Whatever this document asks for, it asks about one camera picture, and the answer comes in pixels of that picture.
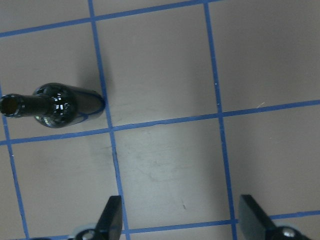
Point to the dark glass wine bottle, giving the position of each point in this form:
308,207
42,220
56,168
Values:
54,105

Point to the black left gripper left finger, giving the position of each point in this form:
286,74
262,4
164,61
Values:
109,225

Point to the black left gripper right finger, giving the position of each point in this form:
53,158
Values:
255,224

